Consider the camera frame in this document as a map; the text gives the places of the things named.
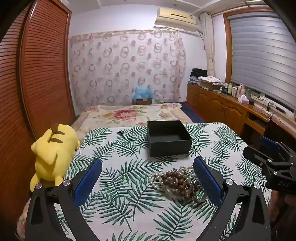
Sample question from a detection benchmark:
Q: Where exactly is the cardboard box with cloth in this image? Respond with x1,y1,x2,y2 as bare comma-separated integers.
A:
198,76,226,91

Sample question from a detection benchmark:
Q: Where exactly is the cream air conditioner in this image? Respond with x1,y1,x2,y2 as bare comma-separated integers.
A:
154,7,200,32

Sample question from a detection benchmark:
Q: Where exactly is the wooden louvred wardrobe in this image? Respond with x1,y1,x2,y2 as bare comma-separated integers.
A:
0,0,75,232

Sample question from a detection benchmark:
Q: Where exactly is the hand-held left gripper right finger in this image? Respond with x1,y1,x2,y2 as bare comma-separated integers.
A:
193,156,271,241

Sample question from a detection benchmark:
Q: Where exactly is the stack of folded clothes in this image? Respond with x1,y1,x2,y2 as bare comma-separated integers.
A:
189,68,208,85

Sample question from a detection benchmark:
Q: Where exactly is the navy blue bedsheet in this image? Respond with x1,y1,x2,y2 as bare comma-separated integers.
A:
180,101,206,123

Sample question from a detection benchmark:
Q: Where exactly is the group of cosmetic bottles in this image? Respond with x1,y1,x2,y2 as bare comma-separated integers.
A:
218,82,247,98

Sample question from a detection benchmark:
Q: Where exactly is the floral bedspread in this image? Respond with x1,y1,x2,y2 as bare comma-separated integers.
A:
70,103,197,142

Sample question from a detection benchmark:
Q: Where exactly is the grey window blind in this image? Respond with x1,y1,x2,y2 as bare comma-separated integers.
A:
229,15,296,116

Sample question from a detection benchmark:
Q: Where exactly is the cream window curtain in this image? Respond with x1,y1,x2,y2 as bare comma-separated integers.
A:
200,13,216,77

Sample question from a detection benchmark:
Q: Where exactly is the silver metal bangle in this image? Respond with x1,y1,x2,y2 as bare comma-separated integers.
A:
190,178,207,203

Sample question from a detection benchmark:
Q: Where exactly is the leaf-print tablecloth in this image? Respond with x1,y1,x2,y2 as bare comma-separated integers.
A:
54,122,272,241

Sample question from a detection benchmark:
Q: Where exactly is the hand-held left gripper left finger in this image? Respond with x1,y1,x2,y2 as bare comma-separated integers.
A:
24,159,102,241

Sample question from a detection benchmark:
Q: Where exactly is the brown wooden bead bracelet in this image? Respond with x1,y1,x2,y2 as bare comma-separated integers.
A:
161,170,197,200

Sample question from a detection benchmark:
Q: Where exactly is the yellow plush toy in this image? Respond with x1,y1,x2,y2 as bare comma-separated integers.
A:
31,123,81,192

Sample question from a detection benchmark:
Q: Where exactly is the wooden sideboard cabinet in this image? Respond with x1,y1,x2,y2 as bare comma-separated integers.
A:
186,83,296,149

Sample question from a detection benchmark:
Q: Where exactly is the blue plastic bag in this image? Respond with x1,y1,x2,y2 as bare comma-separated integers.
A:
132,87,153,101

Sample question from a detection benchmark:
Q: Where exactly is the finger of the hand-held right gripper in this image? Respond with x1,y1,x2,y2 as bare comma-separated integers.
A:
259,136,295,163
243,146,278,172

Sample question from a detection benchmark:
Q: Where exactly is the white pearl necklace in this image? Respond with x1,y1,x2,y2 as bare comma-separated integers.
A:
148,166,199,193

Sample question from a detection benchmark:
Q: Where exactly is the tangle of cables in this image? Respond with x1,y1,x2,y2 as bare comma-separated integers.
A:
253,96,281,116

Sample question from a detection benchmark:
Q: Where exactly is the ring-patterned wall curtain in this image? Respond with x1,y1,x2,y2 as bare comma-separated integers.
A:
69,30,186,112

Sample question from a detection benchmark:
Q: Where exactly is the black jewelry box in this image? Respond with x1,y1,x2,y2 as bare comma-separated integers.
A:
147,120,193,157

